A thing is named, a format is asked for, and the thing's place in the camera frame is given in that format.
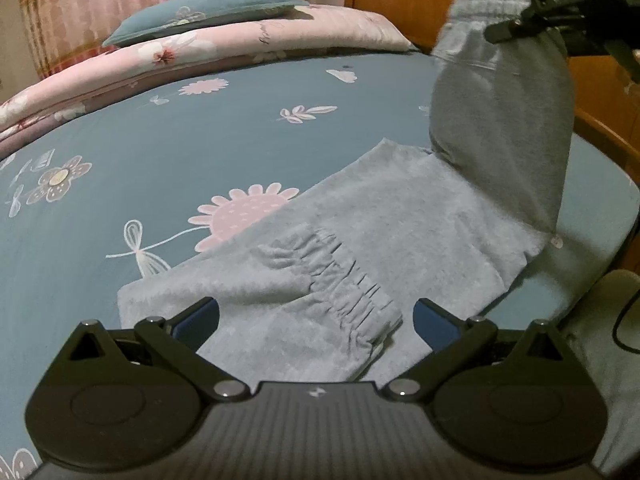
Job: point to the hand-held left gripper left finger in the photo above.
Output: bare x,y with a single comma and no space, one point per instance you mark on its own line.
197,322

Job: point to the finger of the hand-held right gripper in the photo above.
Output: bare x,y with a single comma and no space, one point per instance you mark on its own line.
550,2

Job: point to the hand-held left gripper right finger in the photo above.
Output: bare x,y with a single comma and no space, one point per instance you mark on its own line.
435,322

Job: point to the grey sweatpants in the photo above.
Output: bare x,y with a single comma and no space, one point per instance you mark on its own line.
400,220

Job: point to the pink floral quilt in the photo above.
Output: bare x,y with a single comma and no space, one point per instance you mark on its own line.
225,45

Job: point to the teal pillow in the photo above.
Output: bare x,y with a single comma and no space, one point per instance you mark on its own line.
210,10

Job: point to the pink patterned curtain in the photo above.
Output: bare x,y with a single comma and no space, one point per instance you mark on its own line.
100,0

